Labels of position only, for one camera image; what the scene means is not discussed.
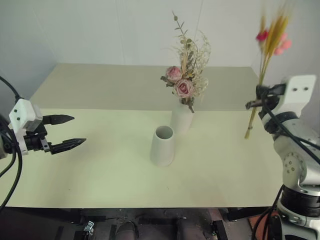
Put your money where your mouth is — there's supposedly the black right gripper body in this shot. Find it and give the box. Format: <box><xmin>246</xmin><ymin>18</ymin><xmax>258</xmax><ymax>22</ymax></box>
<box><xmin>258</xmin><ymin>84</ymin><xmax>286</xmax><ymax>119</ymax></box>

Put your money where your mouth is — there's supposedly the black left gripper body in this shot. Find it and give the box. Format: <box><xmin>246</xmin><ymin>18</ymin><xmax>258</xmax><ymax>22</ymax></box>
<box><xmin>23</xmin><ymin>115</ymin><xmax>54</xmax><ymax>154</ymax></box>

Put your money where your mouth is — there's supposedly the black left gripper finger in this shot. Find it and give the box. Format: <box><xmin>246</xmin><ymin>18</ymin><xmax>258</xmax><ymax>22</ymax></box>
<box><xmin>43</xmin><ymin>114</ymin><xmax>76</xmax><ymax>126</ymax></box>
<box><xmin>50</xmin><ymin>137</ymin><xmax>87</xmax><ymax>156</ymax></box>

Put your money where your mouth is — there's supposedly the yellow wheat flower bouquet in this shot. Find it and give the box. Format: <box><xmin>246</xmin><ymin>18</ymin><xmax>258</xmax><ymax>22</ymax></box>
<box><xmin>243</xmin><ymin>0</ymin><xmax>293</xmax><ymax>140</ymax></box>

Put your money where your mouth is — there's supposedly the pink rose dried bouquet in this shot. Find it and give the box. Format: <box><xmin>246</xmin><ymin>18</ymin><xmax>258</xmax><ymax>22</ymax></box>
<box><xmin>160</xmin><ymin>10</ymin><xmax>212</xmax><ymax>114</ymax></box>

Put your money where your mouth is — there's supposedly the white ceramic vase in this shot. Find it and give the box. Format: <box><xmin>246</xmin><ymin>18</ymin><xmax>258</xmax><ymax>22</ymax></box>
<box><xmin>149</xmin><ymin>125</ymin><xmax>175</xmax><ymax>168</ymax></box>
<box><xmin>170</xmin><ymin>101</ymin><xmax>195</xmax><ymax>136</ymax></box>

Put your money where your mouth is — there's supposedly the small metal clamp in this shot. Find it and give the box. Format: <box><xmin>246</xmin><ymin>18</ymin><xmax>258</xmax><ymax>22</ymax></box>
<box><xmin>84</xmin><ymin>220</ymin><xmax>96</xmax><ymax>233</ymax></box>

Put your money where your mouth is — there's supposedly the dark rounded shape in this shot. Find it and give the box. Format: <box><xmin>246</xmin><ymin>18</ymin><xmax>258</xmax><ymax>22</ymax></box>
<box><xmin>116</xmin><ymin>220</ymin><xmax>140</xmax><ymax>240</ymax></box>

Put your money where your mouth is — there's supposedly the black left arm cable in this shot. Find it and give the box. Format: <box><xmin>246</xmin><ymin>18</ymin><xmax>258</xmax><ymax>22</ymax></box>
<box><xmin>0</xmin><ymin>75</ymin><xmax>25</xmax><ymax>208</ymax></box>

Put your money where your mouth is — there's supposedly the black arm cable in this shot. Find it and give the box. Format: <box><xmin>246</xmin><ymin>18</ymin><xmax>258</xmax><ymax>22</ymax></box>
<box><xmin>251</xmin><ymin>91</ymin><xmax>320</xmax><ymax>240</ymax></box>
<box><xmin>0</xmin><ymin>75</ymin><xmax>25</xmax><ymax>208</ymax></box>

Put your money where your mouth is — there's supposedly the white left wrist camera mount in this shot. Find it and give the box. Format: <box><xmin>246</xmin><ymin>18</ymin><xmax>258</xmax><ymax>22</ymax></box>
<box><xmin>8</xmin><ymin>98</ymin><xmax>44</xmax><ymax>156</ymax></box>

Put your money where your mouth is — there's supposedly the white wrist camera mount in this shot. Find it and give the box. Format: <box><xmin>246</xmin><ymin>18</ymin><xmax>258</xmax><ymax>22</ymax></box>
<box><xmin>8</xmin><ymin>98</ymin><xmax>44</xmax><ymax>156</ymax></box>
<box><xmin>277</xmin><ymin>74</ymin><xmax>317</xmax><ymax>116</ymax></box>

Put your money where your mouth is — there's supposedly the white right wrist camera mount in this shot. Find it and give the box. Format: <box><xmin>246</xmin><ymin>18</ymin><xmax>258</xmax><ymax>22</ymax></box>
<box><xmin>277</xmin><ymin>74</ymin><xmax>317</xmax><ymax>116</ymax></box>

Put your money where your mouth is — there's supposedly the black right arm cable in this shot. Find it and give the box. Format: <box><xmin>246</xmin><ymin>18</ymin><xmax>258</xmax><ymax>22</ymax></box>
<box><xmin>251</xmin><ymin>91</ymin><xmax>320</xmax><ymax>240</ymax></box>

